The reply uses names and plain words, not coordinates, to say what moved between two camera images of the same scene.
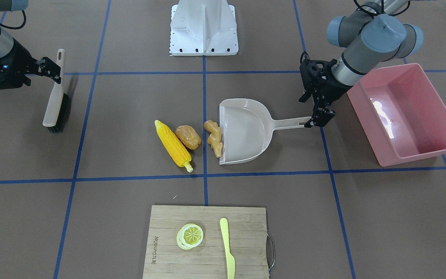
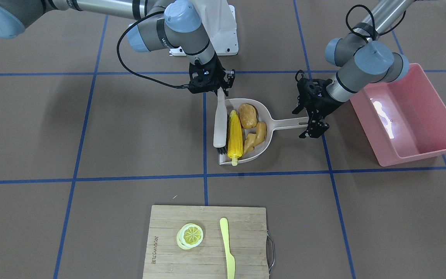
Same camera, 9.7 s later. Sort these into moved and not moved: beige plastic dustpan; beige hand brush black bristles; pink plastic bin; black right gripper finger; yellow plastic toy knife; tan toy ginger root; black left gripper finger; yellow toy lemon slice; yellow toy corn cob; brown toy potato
Moved: brown toy potato; yellow toy corn cob; black left gripper finger; black right gripper finger; tan toy ginger root; beige hand brush black bristles
Not moved: yellow toy lemon slice; beige plastic dustpan; yellow plastic toy knife; pink plastic bin
